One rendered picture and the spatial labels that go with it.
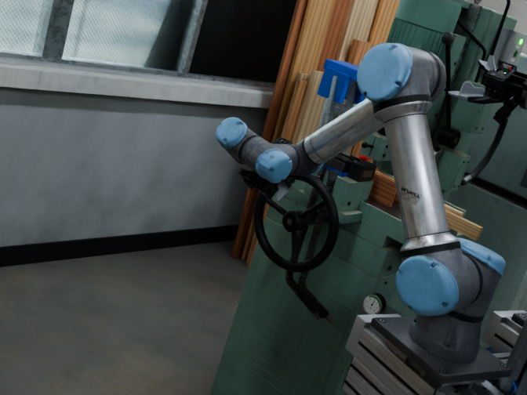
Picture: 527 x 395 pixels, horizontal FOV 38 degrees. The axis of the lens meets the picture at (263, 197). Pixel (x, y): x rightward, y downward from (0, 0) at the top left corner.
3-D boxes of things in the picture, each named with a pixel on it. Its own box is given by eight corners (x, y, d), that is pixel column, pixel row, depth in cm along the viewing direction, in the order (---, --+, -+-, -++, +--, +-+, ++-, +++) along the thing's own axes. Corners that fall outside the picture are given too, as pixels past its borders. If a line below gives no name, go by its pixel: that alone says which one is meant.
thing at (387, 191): (321, 173, 237) (328, 151, 235) (324, 173, 238) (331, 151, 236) (389, 207, 223) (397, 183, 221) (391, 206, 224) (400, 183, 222)
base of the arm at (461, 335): (490, 360, 161) (508, 320, 158) (442, 364, 152) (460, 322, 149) (441, 323, 172) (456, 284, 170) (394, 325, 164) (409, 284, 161)
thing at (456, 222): (321, 164, 247) (325, 154, 246) (324, 164, 248) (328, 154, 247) (475, 240, 216) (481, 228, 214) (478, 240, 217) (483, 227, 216)
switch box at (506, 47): (480, 75, 241) (499, 26, 236) (492, 77, 249) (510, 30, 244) (497, 81, 238) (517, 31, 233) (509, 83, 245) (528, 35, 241)
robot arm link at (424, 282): (489, 306, 148) (435, 40, 155) (452, 317, 137) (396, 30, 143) (435, 312, 156) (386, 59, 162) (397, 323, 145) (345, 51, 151)
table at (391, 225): (242, 171, 235) (248, 153, 233) (299, 168, 259) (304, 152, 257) (405, 258, 202) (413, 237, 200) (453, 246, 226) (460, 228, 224)
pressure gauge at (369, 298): (357, 314, 216) (366, 289, 213) (363, 313, 219) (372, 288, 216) (375, 325, 212) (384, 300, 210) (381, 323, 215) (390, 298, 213)
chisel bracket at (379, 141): (357, 157, 233) (366, 132, 231) (380, 157, 244) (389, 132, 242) (377, 166, 229) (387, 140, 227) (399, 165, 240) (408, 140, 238)
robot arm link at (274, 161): (307, 156, 177) (276, 135, 184) (277, 155, 169) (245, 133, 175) (296, 185, 180) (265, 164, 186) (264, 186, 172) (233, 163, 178)
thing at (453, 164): (424, 180, 242) (437, 146, 238) (434, 179, 247) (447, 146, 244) (449, 192, 237) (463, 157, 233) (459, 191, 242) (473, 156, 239)
